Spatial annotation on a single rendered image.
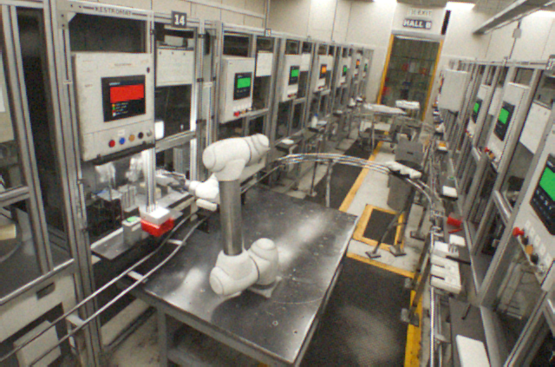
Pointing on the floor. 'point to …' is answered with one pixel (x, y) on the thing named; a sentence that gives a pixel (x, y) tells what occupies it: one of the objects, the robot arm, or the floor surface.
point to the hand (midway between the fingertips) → (166, 179)
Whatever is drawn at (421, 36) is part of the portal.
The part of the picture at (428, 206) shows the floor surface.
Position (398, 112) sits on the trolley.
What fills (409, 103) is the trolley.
